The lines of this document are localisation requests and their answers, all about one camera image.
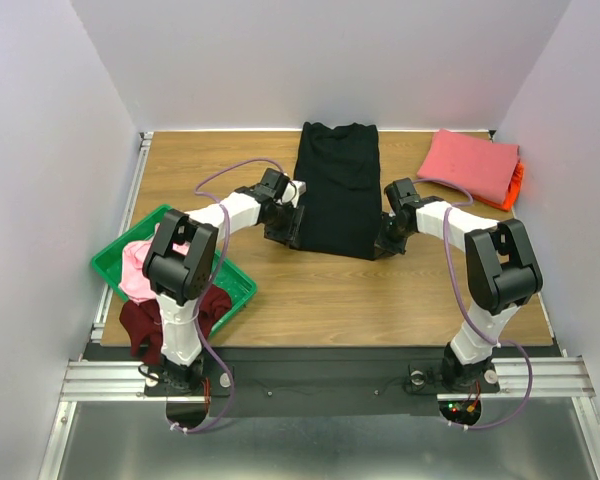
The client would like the green plastic tray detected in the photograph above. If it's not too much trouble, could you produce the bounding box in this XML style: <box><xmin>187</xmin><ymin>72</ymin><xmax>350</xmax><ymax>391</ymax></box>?
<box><xmin>91</xmin><ymin>204</ymin><xmax>257</xmax><ymax>347</ymax></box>

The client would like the folded orange t shirt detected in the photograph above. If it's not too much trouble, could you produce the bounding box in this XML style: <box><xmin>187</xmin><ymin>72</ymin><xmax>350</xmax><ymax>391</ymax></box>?
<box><xmin>473</xmin><ymin>162</ymin><xmax>525</xmax><ymax>212</ymax></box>

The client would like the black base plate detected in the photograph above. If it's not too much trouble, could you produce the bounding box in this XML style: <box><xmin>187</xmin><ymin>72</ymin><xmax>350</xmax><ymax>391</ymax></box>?
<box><xmin>139</xmin><ymin>347</ymin><xmax>499</xmax><ymax>418</ymax></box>

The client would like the aluminium frame rail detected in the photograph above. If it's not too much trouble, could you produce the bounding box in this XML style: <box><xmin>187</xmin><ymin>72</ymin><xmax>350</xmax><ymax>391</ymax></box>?
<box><xmin>38</xmin><ymin>130</ymin><xmax>600</xmax><ymax>480</ymax></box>

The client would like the black t shirt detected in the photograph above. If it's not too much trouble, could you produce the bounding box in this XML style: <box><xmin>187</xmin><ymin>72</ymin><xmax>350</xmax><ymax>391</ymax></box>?
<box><xmin>294</xmin><ymin>122</ymin><xmax>382</xmax><ymax>260</ymax></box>

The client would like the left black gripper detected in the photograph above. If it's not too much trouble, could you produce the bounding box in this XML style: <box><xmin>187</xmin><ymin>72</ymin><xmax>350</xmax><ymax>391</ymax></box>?
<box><xmin>264</xmin><ymin>201</ymin><xmax>306</xmax><ymax>249</ymax></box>

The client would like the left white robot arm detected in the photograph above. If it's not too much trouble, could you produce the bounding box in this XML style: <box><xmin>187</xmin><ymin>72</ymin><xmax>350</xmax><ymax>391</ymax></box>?
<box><xmin>142</xmin><ymin>168</ymin><xmax>306</xmax><ymax>394</ymax></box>

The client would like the dark red t shirt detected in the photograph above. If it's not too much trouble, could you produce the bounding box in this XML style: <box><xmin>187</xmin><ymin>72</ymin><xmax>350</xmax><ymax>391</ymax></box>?
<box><xmin>119</xmin><ymin>285</ymin><xmax>232</xmax><ymax>366</ymax></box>

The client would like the folded coral t shirt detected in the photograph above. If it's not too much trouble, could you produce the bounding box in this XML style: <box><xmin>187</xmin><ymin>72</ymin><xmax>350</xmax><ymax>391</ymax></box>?
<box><xmin>417</xmin><ymin>129</ymin><xmax>520</xmax><ymax>195</ymax></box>

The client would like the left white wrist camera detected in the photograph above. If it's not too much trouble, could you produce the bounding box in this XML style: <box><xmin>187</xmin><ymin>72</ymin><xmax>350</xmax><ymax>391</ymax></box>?
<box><xmin>282</xmin><ymin>180</ymin><xmax>306</xmax><ymax>207</ymax></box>

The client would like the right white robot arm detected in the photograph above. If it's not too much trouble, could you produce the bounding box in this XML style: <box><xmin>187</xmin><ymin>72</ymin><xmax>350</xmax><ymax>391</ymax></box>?
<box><xmin>374</xmin><ymin>178</ymin><xmax>543</xmax><ymax>390</ymax></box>

